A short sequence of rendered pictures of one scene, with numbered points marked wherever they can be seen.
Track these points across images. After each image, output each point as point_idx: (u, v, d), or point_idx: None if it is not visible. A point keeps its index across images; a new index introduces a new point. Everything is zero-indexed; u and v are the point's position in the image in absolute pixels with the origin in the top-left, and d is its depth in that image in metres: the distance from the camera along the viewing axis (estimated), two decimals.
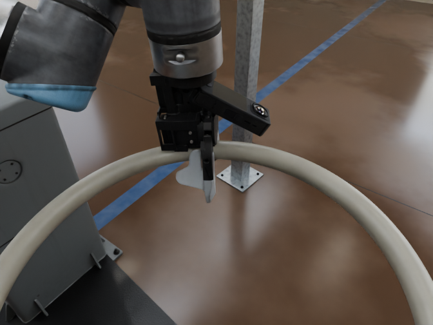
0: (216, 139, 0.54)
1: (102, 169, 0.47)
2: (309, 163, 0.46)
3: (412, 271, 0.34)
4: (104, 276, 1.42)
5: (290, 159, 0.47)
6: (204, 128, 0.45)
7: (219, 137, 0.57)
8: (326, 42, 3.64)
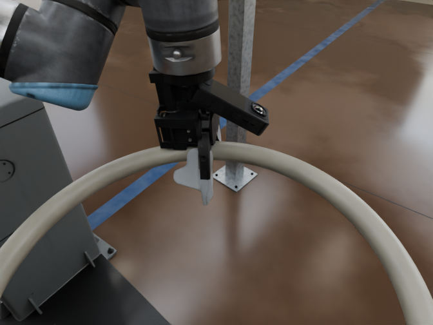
0: (217, 137, 0.54)
1: (99, 169, 0.47)
2: (306, 165, 0.45)
3: (406, 276, 0.34)
4: (98, 275, 1.44)
5: (287, 160, 0.46)
6: (202, 126, 0.45)
7: (220, 133, 0.57)
8: (323, 42, 3.65)
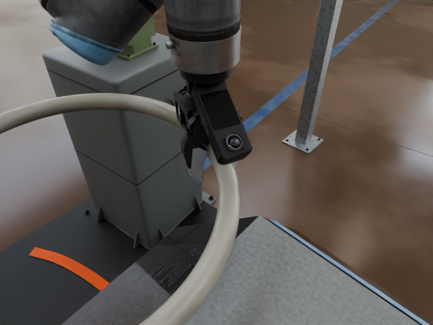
0: None
1: None
2: (127, 95, 0.60)
3: None
4: (206, 216, 1.66)
5: (113, 96, 0.60)
6: (189, 120, 0.46)
7: None
8: (356, 31, 3.88)
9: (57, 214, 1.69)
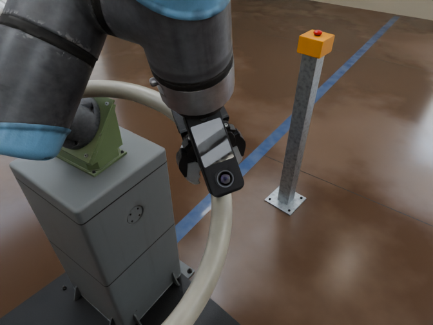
0: None
1: None
2: (125, 84, 0.57)
3: None
4: (183, 293, 1.66)
5: (110, 86, 0.57)
6: (182, 142, 0.45)
7: (241, 158, 0.53)
8: (346, 64, 3.88)
9: (34, 289, 1.69)
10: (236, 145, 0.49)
